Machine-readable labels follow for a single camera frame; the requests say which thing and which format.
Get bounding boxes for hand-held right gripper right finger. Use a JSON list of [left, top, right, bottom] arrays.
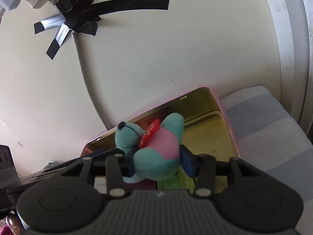
[[179, 145, 262, 198]]

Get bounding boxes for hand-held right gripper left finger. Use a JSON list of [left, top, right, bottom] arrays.
[[60, 145, 141, 200]]

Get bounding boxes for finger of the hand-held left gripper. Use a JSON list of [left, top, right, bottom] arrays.
[[73, 149, 119, 162]]

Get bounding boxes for teal and pink plush toy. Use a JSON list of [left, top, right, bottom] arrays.
[[115, 113, 185, 184]]

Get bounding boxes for pink tin box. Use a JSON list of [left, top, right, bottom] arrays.
[[79, 86, 241, 194]]

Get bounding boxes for person's left hand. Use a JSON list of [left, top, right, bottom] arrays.
[[6, 213, 25, 235]]

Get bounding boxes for white packet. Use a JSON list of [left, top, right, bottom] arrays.
[[94, 176, 107, 193]]

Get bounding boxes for green packet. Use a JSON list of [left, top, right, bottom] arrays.
[[158, 165, 196, 191]]

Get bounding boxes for grey striped bedsheet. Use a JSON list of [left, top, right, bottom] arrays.
[[219, 86, 313, 235]]

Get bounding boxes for black tape cross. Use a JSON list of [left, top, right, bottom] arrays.
[[34, 0, 170, 60]]

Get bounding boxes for grey power strip cable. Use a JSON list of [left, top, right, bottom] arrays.
[[71, 31, 115, 131]]

